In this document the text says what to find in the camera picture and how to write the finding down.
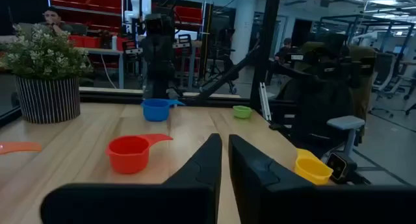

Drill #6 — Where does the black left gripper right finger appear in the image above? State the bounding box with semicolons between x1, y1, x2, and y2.
228;134;416;224

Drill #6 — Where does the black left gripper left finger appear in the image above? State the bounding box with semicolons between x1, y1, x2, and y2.
40;132;224;224

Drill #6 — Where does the yellow measuring cup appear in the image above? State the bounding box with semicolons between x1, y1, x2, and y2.
294;147;334;186

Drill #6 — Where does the red measuring cup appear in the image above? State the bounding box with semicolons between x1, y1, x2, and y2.
105;133;174;175

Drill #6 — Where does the blue measuring cup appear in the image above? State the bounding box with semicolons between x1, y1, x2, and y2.
140;98;186;123

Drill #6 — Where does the green measuring cup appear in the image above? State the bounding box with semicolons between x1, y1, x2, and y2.
232;105;253;119

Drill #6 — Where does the orange measuring cup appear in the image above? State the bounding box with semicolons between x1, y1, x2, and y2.
0;141;43;156

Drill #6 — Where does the dark office chair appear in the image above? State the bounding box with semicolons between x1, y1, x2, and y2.
276;42;378;156
370;51;398;118

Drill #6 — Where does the potted plant striped pot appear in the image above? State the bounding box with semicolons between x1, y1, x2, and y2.
0;22;94;125

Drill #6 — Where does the person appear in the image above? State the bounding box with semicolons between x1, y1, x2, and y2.
38;6;74;36
274;38;293;62

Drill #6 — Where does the white background table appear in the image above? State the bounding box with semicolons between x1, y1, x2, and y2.
74;47;144;88

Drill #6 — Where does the red bin shelving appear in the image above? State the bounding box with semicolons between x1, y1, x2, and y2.
50;0;204;72

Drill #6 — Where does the small black camera box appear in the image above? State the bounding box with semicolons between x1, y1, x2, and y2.
324;151;358;185

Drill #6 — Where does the grey metal bracket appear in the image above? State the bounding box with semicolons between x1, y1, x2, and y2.
259;82;272;121

